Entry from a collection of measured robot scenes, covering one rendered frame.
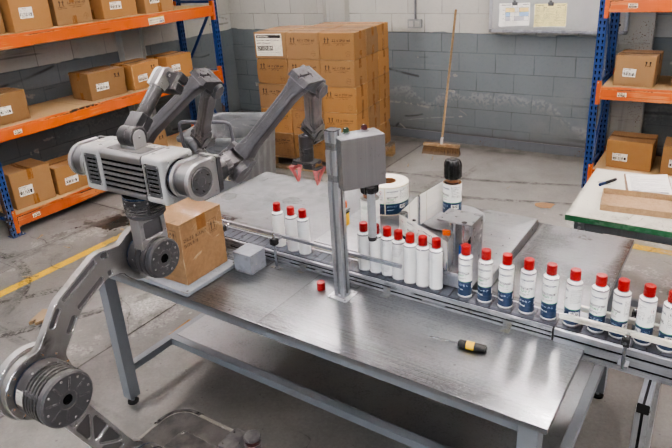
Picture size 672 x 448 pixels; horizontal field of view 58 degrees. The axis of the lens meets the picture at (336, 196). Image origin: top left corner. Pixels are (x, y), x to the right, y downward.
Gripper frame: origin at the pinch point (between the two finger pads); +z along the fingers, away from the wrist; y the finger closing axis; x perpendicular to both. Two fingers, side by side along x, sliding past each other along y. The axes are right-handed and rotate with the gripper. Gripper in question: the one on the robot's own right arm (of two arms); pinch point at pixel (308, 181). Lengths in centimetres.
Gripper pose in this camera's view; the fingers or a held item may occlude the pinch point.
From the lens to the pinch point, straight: 248.6
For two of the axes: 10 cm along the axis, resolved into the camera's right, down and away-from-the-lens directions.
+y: -8.4, -1.7, 5.1
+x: -5.4, 3.3, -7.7
